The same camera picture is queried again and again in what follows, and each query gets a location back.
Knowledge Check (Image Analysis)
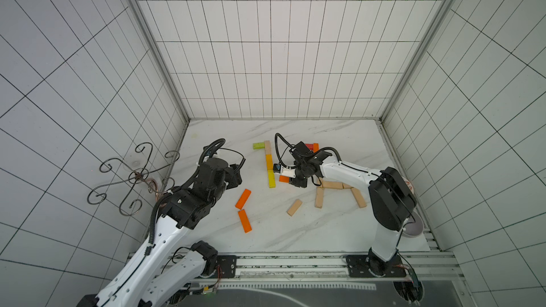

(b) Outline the lime green block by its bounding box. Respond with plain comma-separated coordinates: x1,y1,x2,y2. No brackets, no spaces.
253,142,265,150

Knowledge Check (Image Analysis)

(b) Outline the natural wood block top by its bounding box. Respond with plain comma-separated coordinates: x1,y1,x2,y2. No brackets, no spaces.
264,141,272,155

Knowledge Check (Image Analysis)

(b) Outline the natural wood block diagonal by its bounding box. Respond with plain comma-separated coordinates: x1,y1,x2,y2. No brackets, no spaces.
287,199,302,216

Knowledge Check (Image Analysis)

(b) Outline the natural wood block bottom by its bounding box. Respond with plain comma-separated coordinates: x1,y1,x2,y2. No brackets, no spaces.
314,187,324,209

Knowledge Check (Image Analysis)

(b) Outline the amber yellow block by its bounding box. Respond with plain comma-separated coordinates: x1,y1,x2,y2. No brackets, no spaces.
265,154,273,171

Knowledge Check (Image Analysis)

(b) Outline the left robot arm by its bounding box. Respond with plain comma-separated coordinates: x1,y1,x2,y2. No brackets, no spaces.
78,157,242,306

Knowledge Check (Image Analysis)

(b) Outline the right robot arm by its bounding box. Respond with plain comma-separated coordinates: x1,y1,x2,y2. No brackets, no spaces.
294,154,416,277

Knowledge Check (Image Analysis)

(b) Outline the patterned red blue plate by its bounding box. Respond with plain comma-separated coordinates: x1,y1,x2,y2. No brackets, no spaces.
405,180,415,194

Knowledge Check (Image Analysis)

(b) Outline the purple bowl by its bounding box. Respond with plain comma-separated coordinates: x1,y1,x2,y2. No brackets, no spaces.
402,215,425,238

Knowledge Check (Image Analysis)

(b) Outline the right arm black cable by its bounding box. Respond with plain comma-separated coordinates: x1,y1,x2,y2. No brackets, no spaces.
274,132,342,171

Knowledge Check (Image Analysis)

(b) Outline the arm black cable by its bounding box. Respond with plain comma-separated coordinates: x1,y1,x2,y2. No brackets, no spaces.
274,132,342,171
197,138,247,176

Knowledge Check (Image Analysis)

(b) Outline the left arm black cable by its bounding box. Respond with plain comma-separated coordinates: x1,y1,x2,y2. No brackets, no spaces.
197,138,247,176

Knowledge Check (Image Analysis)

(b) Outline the metal scroll wall ornament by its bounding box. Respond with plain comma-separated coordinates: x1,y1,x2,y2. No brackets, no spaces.
86,142,180,217

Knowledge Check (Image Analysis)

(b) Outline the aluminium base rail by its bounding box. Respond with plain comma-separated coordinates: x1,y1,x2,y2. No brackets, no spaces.
123,251,466,284

